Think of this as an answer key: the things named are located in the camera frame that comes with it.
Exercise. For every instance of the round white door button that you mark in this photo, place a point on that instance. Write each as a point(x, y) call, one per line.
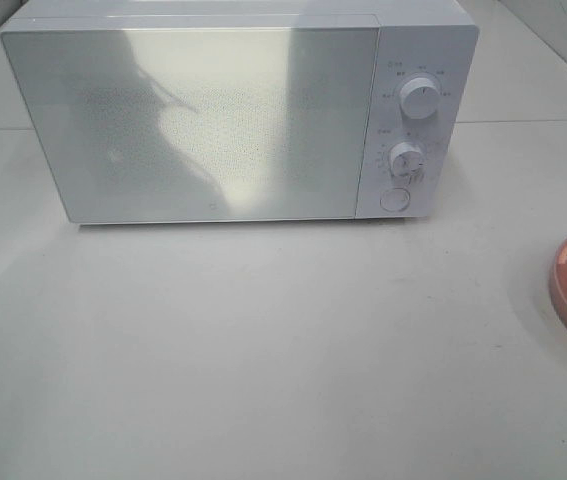
point(395, 200)

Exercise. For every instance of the white microwave door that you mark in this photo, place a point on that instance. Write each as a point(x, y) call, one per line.
point(199, 125)

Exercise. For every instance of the lower white timer knob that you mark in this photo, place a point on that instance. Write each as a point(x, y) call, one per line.
point(405, 158)

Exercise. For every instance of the white microwave oven body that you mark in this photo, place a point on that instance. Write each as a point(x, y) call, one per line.
point(433, 37)

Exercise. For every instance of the upper white power knob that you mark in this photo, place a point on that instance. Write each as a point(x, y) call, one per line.
point(419, 96)

